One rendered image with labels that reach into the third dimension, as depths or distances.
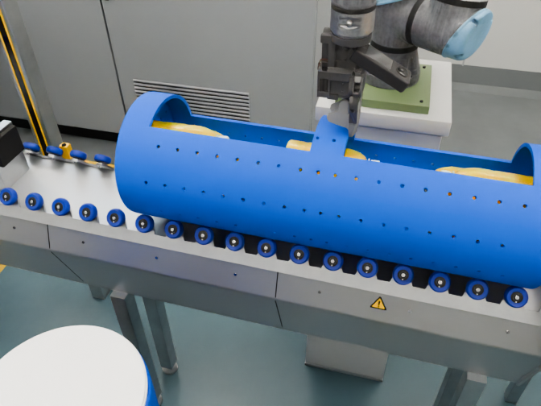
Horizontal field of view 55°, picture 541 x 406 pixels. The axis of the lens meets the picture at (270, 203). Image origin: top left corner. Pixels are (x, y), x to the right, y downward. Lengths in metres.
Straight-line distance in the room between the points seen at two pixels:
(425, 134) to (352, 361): 1.02
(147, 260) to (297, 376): 0.97
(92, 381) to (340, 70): 0.67
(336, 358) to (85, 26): 2.04
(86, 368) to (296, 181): 0.49
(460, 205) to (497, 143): 2.45
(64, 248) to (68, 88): 1.92
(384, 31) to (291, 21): 1.26
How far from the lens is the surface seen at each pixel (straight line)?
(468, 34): 1.21
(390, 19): 1.29
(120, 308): 1.61
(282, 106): 2.73
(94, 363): 0.95
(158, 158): 1.09
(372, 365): 2.04
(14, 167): 1.56
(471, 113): 3.68
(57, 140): 1.92
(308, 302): 1.22
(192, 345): 2.19
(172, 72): 2.85
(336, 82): 0.97
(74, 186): 1.49
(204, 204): 1.08
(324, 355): 2.05
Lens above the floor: 1.80
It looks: 41 degrees down
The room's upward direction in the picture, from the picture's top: 1 degrees counter-clockwise
